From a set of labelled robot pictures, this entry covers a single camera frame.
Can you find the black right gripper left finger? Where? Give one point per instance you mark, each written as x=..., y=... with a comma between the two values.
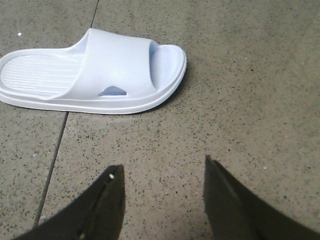
x=96, y=214

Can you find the light blue slipper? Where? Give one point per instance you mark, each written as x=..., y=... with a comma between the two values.
x=103, y=73

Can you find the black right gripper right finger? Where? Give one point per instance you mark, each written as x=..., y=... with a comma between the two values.
x=235, y=213

